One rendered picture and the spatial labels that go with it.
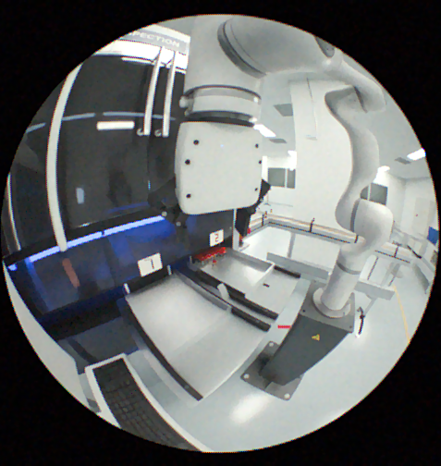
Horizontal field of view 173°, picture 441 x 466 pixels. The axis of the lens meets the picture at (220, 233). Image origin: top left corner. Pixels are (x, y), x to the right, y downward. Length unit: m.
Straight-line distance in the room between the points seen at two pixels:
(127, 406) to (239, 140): 0.60
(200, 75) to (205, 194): 0.12
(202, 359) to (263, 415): 0.97
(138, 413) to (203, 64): 0.63
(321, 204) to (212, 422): 2.36
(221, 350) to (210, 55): 0.53
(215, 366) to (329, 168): 2.01
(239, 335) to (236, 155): 0.44
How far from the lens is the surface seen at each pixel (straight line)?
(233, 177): 0.16
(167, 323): 0.51
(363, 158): 0.49
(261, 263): 0.77
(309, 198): 2.00
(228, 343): 0.46
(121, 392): 0.53
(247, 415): 1.30
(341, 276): 0.57
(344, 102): 0.54
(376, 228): 0.50
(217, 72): 0.15
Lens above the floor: 1.29
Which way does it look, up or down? 20 degrees down
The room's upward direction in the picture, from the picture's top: straight up
